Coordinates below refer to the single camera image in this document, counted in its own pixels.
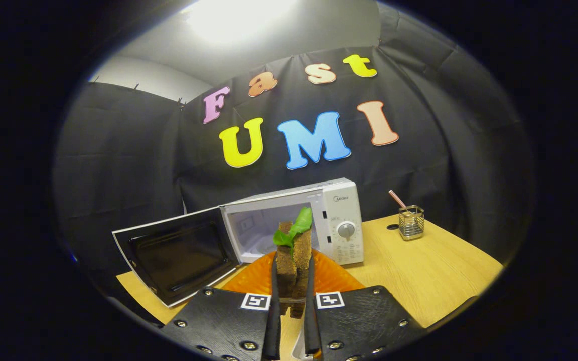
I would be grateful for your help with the metal mesh cup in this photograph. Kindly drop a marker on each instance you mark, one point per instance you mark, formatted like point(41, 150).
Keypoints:
point(412, 225)

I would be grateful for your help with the white microwave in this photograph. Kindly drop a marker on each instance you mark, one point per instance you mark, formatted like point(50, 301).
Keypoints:
point(344, 203)

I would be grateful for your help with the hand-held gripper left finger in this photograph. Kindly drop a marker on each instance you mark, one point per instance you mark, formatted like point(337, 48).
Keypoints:
point(274, 311)

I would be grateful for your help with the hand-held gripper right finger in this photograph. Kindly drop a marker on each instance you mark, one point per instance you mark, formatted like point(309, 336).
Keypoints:
point(310, 311)

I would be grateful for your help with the pink straw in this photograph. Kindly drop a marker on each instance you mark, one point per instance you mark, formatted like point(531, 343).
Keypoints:
point(397, 198)

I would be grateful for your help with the brown bread lettuce sandwich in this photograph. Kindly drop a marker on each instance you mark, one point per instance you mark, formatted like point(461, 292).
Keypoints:
point(294, 263)

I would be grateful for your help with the black backdrop cloth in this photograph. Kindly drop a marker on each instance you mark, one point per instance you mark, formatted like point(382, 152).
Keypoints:
point(118, 165)

